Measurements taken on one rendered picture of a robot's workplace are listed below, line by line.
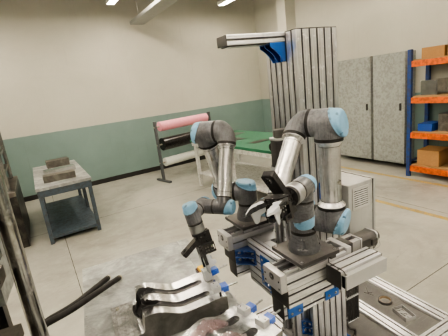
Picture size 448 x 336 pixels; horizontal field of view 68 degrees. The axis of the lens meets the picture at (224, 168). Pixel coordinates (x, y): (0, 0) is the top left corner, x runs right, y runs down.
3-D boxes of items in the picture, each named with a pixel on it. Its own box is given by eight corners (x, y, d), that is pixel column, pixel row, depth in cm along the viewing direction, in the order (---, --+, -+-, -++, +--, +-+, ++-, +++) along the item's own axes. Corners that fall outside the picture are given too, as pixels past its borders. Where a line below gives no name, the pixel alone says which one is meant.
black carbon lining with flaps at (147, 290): (200, 282, 168) (198, 265, 166) (212, 299, 154) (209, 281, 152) (131, 307, 156) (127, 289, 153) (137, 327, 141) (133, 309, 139)
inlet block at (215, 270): (226, 267, 173) (223, 258, 172) (230, 271, 168) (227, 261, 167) (203, 278, 169) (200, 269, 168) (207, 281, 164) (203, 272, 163)
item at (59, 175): (83, 199, 644) (73, 153, 622) (103, 229, 483) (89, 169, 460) (43, 209, 611) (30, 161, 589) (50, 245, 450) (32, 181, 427)
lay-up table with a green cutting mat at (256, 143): (241, 172, 700) (235, 124, 675) (337, 195, 505) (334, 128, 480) (195, 186, 640) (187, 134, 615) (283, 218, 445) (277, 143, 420)
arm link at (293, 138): (284, 105, 143) (251, 210, 126) (308, 103, 136) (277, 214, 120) (293, 119, 151) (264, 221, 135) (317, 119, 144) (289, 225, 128)
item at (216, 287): (235, 284, 164) (234, 275, 163) (240, 289, 160) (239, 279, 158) (211, 293, 159) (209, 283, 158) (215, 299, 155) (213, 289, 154)
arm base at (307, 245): (306, 237, 166) (305, 219, 164) (328, 248, 153) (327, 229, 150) (281, 246, 160) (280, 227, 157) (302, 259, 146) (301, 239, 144)
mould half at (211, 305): (209, 285, 178) (205, 262, 174) (229, 312, 154) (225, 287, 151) (113, 319, 159) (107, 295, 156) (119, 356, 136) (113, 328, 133)
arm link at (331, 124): (320, 224, 155) (314, 107, 141) (353, 229, 146) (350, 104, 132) (310, 235, 146) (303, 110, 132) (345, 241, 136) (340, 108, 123)
